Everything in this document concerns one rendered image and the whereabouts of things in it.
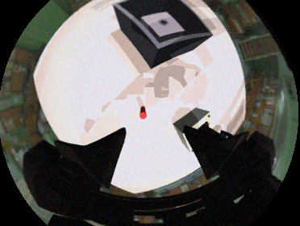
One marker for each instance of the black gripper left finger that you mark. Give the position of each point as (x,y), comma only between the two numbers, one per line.
(98,158)

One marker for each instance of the red peg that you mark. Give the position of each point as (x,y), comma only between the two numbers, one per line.
(143,113)

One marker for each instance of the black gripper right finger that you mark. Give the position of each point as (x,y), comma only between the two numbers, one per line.
(210,150)

